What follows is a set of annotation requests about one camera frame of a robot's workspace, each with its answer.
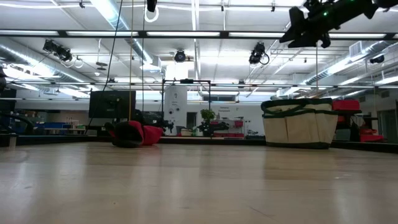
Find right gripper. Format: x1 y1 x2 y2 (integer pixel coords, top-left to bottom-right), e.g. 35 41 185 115
279 0 379 49

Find beige gardening bag green trim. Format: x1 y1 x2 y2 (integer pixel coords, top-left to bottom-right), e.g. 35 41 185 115
260 97 339 150

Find red and black gardening glove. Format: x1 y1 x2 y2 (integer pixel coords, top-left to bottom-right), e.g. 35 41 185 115
104 120 165 149

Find red box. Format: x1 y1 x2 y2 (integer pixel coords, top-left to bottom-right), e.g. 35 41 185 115
331 99 361 111

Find large black screen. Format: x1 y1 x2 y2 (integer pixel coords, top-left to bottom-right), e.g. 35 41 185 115
88 90 137 119

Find small black screen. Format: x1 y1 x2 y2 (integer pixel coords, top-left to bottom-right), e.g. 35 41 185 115
137 111 165 126

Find shelf with red bins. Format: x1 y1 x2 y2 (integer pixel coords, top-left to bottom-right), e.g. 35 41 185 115
213 119 246 138

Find green potted background plant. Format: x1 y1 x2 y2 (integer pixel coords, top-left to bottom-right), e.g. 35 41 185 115
198 108 218 137

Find red bin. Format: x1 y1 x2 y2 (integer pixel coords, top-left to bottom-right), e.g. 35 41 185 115
359 128 386 143

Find blue bins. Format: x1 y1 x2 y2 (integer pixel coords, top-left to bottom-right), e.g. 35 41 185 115
35 121 67 129

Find white cable ring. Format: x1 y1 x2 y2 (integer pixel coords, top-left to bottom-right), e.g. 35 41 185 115
144 6 160 23

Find silver ceiling duct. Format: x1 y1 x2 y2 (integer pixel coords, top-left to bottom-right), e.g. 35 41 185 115
90 0 155 65
306 40 398 85

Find yellow cable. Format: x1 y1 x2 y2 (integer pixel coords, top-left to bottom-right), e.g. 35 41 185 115
129 0 134 121
315 46 319 99

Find black hanging cable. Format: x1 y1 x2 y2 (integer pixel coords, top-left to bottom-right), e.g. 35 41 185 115
141 0 146 113

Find black aluminium table frame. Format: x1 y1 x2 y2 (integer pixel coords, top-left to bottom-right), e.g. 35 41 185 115
0 133 398 154

